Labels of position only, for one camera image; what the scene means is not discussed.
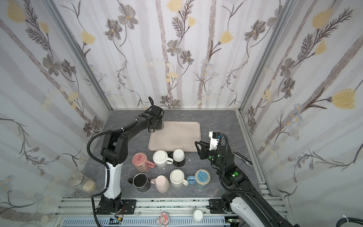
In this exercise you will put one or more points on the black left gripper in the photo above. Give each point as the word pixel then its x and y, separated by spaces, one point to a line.
pixel 160 125

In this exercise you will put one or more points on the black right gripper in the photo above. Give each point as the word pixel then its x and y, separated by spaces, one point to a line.
pixel 203 150

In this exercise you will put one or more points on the blue butterfly mug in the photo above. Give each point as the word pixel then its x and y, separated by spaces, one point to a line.
pixel 200 180

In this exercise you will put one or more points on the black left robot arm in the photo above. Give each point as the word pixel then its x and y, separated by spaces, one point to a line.
pixel 114 152

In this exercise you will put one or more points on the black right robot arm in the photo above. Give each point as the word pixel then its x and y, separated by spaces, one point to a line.
pixel 241 197

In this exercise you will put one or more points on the white black two-tone mug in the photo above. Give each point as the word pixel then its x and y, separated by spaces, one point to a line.
pixel 178 158

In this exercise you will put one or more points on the cream white mug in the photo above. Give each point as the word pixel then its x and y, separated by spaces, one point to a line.
pixel 177 178

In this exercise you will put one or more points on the white ribbed mug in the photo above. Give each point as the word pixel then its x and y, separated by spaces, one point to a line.
pixel 161 159

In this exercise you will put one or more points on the pink patterned mug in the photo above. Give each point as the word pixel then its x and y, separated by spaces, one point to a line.
pixel 141 162

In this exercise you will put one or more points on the light pink mug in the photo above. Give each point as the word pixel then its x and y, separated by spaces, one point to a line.
pixel 161 183

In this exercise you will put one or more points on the beige plastic tray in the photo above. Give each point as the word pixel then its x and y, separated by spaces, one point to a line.
pixel 175 135

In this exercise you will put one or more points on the white round cap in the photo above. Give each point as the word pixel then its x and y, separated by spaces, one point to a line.
pixel 198 216

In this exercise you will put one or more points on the pink cartoon figure sticker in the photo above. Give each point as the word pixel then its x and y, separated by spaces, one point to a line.
pixel 163 219

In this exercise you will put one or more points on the glass jar with lid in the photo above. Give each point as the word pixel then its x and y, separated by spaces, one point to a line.
pixel 80 181

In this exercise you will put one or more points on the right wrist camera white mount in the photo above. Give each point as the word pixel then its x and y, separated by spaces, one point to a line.
pixel 214 140

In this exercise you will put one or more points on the aluminium corner frame post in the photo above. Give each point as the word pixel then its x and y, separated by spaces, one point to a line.
pixel 272 42

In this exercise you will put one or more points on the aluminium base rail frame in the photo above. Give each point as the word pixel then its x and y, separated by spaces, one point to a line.
pixel 143 209

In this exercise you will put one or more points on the left aluminium corner post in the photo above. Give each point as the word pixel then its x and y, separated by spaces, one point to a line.
pixel 73 45

